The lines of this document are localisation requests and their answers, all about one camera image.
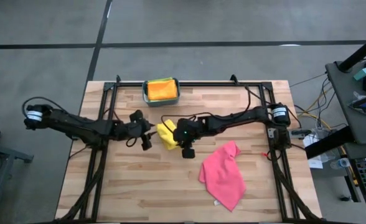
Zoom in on yellow microfiber towel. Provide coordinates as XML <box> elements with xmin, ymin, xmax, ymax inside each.
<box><xmin>156</xmin><ymin>119</ymin><xmax>181</xmax><ymax>151</ymax></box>

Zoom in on yellow floor cable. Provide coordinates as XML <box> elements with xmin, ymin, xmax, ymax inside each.
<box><xmin>304</xmin><ymin>86</ymin><xmax>335</xmax><ymax>131</ymax></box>

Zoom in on pink microfiber towel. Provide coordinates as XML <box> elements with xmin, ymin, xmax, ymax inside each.
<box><xmin>198</xmin><ymin>140</ymin><xmax>247</xmax><ymax>212</ymax></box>

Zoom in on black aluminium table frame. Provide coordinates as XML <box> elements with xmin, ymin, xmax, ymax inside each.
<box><xmin>55</xmin><ymin>74</ymin><xmax>322</xmax><ymax>223</ymax></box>

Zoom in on blue-grey plastic bin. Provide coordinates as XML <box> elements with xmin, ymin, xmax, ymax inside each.
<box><xmin>141</xmin><ymin>77</ymin><xmax>181</xmax><ymax>108</ymax></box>

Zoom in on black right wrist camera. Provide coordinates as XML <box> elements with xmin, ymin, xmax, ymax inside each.
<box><xmin>179</xmin><ymin>120</ymin><xmax>204</xmax><ymax>133</ymax></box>

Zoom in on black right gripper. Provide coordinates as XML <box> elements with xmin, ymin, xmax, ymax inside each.
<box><xmin>173</xmin><ymin>117</ymin><xmax>206</xmax><ymax>159</ymax></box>

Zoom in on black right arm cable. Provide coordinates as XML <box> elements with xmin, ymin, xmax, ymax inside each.
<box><xmin>160</xmin><ymin>85</ymin><xmax>266</xmax><ymax>125</ymax></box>

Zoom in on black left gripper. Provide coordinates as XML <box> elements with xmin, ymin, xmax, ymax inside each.
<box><xmin>117</xmin><ymin>109</ymin><xmax>158</xmax><ymax>152</ymax></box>

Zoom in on black floor cable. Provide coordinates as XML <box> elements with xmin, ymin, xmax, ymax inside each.
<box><xmin>290</xmin><ymin>72</ymin><xmax>327</xmax><ymax>88</ymax></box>

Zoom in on orange microfiber towel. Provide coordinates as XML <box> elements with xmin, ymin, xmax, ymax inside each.
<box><xmin>147</xmin><ymin>79</ymin><xmax>178</xmax><ymax>101</ymax></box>

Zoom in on teal foam block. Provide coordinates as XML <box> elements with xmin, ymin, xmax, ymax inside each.
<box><xmin>353</xmin><ymin>67</ymin><xmax>366</xmax><ymax>81</ymax></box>

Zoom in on grey side desk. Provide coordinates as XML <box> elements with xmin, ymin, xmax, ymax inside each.
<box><xmin>325</xmin><ymin>60</ymin><xmax>366</xmax><ymax>144</ymax></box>

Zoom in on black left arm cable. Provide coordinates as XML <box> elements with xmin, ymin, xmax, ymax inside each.
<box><xmin>21</xmin><ymin>96</ymin><xmax>139</xmax><ymax>149</ymax></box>

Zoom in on black slanted pole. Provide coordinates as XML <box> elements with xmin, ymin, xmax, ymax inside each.
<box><xmin>338</xmin><ymin>30</ymin><xmax>366</xmax><ymax>72</ymax></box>

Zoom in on clear plastic bottle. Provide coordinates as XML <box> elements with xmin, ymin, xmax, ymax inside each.
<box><xmin>331</xmin><ymin>157</ymin><xmax>352</xmax><ymax>169</ymax></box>

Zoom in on black desk leg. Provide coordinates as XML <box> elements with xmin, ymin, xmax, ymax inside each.
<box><xmin>304</xmin><ymin>126</ymin><xmax>355</xmax><ymax>159</ymax></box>

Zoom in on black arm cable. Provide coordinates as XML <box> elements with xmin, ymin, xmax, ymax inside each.
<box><xmin>21</xmin><ymin>96</ymin><xmax>139</xmax><ymax>149</ymax></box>
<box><xmin>160</xmin><ymin>85</ymin><xmax>266</xmax><ymax>125</ymax></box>

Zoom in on white paper sheets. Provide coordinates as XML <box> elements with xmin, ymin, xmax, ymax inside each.
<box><xmin>303</xmin><ymin>133</ymin><xmax>327</xmax><ymax>169</ymax></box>

